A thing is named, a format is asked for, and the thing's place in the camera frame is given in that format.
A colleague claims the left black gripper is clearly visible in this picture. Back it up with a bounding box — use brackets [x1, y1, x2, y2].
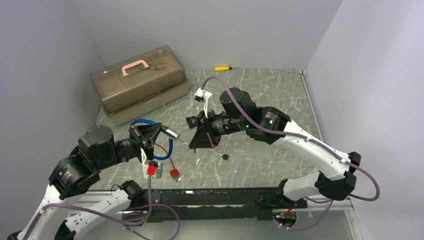
[95, 123, 163, 170]

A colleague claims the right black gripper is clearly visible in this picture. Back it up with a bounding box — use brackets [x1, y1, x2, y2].
[189, 107, 248, 149]

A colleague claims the blue cable lock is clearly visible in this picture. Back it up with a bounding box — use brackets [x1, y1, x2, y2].
[129, 118, 181, 162]

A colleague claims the red cable lock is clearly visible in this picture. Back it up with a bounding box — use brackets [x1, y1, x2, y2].
[155, 143, 181, 182]

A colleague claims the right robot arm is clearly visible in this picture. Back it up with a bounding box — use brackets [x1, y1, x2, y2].
[186, 87, 361, 208]

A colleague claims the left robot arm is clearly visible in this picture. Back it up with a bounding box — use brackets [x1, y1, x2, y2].
[9, 120, 167, 240]

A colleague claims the black headed key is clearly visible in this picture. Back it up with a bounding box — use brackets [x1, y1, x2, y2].
[216, 153, 230, 160]

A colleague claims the black padlock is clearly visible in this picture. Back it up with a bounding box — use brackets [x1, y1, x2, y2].
[185, 116, 199, 130]

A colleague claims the brown translucent tool box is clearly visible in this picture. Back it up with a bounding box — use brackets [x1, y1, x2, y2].
[89, 45, 189, 125]

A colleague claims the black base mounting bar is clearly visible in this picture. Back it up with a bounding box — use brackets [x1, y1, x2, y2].
[148, 187, 308, 223]

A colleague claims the yellow handled screwdriver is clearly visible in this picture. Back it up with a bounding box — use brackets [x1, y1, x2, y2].
[214, 66, 233, 72]

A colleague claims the aluminium frame rail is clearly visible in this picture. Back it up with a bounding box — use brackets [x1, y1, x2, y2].
[75, 193, 354, 215]

